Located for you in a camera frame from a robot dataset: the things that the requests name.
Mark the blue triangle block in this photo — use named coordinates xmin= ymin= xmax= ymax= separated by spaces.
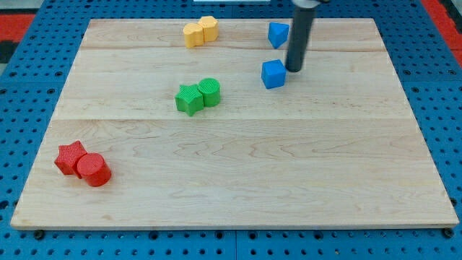
xmin=268 ymin=22 xmax=289 ymax=49

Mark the yellow pentagon block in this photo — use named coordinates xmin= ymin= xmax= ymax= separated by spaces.
xmin=183 ymin=23 xmax=204 ymax=48

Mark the green star block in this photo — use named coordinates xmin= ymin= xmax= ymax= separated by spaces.
xmin=175 ymin=84 xmax=204 ymax=116

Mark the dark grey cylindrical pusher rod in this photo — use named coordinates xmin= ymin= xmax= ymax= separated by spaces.
xmin=285 ymin=0 xmax=321 ymax=72

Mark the blue cube block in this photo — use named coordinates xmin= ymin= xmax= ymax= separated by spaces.
xmin=261 ymin=59 xmax=287 ymax=89

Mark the yellow hexagon block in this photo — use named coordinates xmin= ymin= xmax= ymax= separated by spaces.
xmin=198 ymin=16 xmax=219 ymax=42

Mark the red cylinder block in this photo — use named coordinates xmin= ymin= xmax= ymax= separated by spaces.
xmin=77 ymin=153 xmax=112 ymax=187

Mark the red star block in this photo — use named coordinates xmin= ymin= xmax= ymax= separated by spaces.
xmin=54 ymin=140 xmax=87 ymax=179

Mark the light wooden board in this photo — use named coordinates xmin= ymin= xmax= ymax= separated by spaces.
xmin=11 ymin=18 xmax=459 ymax=230

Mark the green cylinder block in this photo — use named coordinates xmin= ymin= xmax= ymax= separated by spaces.
xmin=198 ymin=78 xmax=221 ymax=107

